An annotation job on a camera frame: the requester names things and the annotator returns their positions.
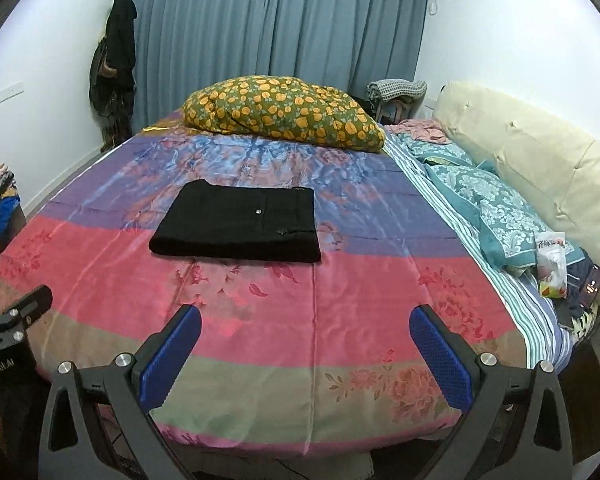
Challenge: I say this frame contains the black clothes hanging on wall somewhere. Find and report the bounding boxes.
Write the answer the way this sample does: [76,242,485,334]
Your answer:
[88,0,137,153]

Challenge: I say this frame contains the white wall switch plate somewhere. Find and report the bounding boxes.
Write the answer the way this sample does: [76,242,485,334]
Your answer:
[0,81,24,104]

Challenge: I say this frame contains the dark small box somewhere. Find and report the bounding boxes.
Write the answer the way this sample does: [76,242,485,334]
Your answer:
[578,264,600,310]

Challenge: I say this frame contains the pile of clothes at left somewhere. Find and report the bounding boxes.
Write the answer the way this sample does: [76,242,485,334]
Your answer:
[0,162,24,244]

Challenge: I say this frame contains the pink floral pillow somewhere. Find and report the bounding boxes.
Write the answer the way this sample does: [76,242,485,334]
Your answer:
[391,119,450,145]

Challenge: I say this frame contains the black pants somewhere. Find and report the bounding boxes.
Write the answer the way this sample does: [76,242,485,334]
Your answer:
[149,179,322,263]

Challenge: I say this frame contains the beige padded headboard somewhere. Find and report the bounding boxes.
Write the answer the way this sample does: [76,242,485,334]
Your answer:
[432,81,600,304]

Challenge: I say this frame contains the white plastic snack bag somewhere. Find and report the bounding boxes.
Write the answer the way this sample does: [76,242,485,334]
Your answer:
[534,232,567,299]

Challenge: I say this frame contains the grey knitted folded blanket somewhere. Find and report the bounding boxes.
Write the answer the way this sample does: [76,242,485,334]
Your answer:
[366,78,428,124]

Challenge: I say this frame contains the teal floral blanket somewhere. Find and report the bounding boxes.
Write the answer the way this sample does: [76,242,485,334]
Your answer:
[394,131,589,279]

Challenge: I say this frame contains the blue-grey curtain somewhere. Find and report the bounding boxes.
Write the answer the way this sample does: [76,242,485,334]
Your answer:
[132,0,427,129]

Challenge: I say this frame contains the striped white teal bedsheet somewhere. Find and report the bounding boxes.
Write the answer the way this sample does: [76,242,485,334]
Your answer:
[381,131,577,373]

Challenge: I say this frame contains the colourful striped floral bedspread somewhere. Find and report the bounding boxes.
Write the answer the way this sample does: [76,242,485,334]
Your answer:
[0,130,528,456]

